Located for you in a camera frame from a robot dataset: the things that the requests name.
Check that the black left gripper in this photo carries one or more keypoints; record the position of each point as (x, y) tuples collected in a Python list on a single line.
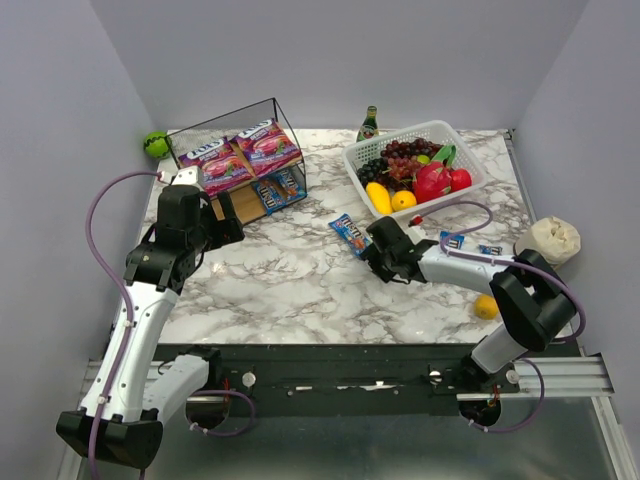
[(226, 220)]

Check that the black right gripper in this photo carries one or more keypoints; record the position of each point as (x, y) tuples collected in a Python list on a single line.
[(382, 245)]

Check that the blue M&M's candy bag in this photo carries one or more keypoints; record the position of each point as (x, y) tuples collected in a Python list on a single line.
[(490, 250), (272, 200), (290, 185), (452, 241), (345, 227)]

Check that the purple Fox's candy bag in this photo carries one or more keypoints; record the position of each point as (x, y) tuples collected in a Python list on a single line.
[(221, 167), (266, 147)]

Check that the white plastic fruit basket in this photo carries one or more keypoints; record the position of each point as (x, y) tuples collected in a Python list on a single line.
[(355, 155)]

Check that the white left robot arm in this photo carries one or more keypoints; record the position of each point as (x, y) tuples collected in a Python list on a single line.
[(121, 418)]

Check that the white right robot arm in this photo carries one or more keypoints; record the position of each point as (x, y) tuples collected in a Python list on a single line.
[(535, 305)]

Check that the orange fruit in basket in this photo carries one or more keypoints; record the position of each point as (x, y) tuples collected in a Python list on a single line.
[(403, 200)]

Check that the yellow mango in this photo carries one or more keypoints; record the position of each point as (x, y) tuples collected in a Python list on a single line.
[(379, 197)]

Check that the pink dragon fruit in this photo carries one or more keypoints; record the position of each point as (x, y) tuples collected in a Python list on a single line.
[(434, 179)]

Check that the dark grape bunch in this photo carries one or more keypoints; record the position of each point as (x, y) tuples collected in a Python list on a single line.
[(373, 171)]

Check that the red grape bunch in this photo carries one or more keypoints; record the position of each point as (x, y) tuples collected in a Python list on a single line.
[(402, 161)]

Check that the green lime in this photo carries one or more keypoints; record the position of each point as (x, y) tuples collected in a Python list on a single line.
[(423, 160)]

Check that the red apple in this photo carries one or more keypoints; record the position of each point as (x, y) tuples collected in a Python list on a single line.
[(460, 179)]

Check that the orange fruit on table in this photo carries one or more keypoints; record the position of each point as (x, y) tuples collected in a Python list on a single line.
[(485, 307)]

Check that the green watermelon ball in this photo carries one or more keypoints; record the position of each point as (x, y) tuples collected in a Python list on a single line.
[(155, 145)]

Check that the green glass bottle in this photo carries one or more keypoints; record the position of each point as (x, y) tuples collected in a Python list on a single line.
[(369, 127)]

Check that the beige cloth sack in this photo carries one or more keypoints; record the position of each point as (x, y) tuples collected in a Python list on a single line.
[(556, 240)]

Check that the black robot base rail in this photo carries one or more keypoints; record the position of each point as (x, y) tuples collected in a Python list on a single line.
[(287, 380)]

